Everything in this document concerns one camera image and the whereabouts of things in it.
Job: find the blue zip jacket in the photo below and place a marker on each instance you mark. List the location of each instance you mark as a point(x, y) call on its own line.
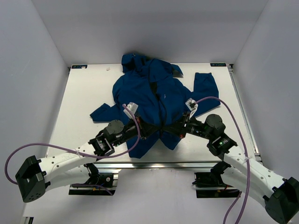
point(160, 97)

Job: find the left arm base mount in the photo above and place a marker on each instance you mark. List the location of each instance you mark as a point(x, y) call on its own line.
point(99, 182)

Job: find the blue table label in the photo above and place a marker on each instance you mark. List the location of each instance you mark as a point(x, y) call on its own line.
point(218, 64)
point(84, 66)

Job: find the left blue table label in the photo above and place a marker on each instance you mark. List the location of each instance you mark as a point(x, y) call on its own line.
point(84, 66)

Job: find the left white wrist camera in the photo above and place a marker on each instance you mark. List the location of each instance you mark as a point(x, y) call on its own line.
point(130, 109)

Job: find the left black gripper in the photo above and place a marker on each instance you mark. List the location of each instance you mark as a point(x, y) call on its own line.
point(146, 129)

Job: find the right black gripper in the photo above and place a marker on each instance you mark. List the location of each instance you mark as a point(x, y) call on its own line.
point(185, 119)

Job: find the right blue table label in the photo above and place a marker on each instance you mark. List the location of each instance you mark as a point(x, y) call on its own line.
point(218, 64)

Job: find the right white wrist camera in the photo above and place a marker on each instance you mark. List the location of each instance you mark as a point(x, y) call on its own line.
point(192, 106)

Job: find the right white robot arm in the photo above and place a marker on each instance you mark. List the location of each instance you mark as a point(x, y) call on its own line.
point(278, 195)

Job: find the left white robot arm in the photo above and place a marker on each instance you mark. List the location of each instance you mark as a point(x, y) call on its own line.
point(36, 176)

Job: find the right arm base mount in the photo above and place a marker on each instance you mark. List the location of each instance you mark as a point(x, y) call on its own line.
point(210, 184)

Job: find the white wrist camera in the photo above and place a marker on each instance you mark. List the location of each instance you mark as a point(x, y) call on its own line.
point(192, 106)
point(130, 109)

